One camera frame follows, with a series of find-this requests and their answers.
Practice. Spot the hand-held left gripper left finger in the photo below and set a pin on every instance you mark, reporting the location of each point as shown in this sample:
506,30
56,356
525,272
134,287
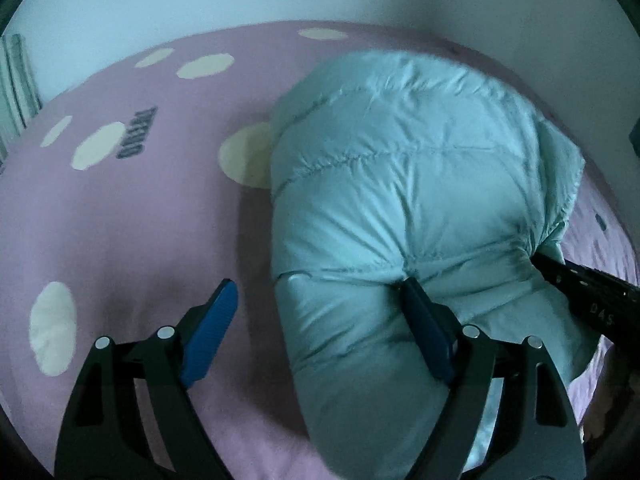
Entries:
212,327

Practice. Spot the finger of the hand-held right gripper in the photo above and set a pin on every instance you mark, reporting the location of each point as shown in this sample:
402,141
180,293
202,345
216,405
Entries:
552,270

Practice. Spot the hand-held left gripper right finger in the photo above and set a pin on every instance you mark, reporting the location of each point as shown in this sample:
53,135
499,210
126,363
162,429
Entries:
425,327

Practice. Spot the light blue puffer jacket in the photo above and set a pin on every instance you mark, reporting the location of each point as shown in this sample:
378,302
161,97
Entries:
410,170

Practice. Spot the person's right hand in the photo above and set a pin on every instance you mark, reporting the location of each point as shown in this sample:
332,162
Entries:
610,390

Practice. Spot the pink dotted blanket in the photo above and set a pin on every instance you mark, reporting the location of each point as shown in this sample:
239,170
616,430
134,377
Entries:
150,220

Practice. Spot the dark grey cloth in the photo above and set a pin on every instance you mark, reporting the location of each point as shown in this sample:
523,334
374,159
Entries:
635,135

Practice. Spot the striped green cloth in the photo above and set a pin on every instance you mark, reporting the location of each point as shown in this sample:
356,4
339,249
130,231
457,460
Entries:
17,90

